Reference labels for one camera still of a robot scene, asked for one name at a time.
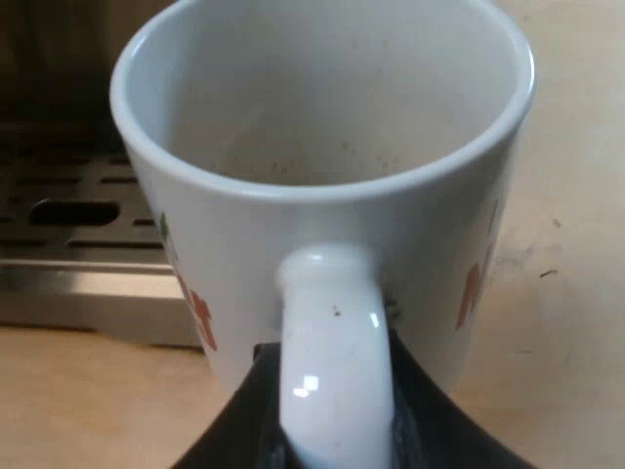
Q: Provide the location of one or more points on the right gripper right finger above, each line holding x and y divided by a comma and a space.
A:
429, 415

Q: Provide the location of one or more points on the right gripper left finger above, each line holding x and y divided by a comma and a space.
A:
244, 415

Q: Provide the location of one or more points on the white mug with red print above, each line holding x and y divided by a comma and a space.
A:
322, 146

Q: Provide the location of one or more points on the steel espresso machine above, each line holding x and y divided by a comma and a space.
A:
63, 205

